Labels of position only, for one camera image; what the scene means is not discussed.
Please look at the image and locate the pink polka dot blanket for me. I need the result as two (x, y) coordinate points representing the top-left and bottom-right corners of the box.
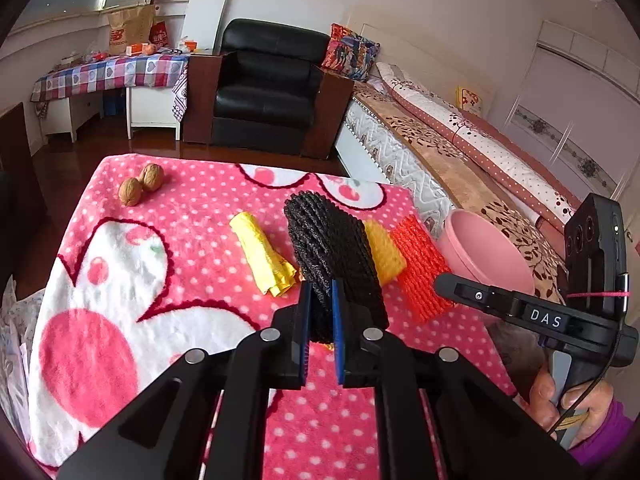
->
(27, 154), (515, 479)

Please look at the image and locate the colourful patterned cushion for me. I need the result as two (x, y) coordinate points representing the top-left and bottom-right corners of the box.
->
(321, 23), (381, 81)

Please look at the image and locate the black foam fruit net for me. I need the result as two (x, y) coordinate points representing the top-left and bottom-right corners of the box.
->
(284, 191), (390, 344)

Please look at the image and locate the white pink floral quilt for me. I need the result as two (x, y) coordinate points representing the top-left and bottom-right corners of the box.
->
(376, 62), (579, 233)

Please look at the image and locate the black leather armchair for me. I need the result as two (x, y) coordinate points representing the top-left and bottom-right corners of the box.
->
(181, 18), (354, 160)

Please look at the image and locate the brown paper bag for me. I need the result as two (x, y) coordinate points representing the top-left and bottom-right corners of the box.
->
(107, 4), (155, 55)

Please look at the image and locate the yellow red pillow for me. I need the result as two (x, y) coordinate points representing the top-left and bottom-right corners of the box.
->
(456, 86), (484, 117)

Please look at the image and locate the person's right hand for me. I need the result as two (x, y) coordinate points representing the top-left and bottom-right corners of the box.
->
(525, 368), (614, 445)

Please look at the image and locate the red foam fruit net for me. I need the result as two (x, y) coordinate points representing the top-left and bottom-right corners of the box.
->
(390, 216), (454, 323)

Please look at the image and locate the red gift bag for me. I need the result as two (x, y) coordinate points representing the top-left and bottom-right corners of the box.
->
(149, 21), (169, 48)

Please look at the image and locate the pink plastic trash bin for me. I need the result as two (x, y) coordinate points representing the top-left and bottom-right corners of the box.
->
(436, 209), (535, 295)

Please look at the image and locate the yellow foam fruit net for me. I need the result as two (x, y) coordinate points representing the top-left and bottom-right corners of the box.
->
(363, 220), (407, 286)

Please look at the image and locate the plaid tablecloth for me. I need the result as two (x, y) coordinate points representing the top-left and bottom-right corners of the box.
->
(30, 54), (189, 122)

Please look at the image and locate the white desk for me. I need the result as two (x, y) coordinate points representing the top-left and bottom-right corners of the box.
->
(39, 87), (181, 142)

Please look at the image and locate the bed with brown sheet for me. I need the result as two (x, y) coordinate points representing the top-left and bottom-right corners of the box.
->
(335, 6), (566, 301)

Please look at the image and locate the white wardrobe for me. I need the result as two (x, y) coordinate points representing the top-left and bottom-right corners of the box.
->
(504, 21), (639, 200)

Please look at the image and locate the walnut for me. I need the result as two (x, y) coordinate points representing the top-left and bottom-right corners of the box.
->
(138, 164), (165, 193)
(118, 178), (143, 207)

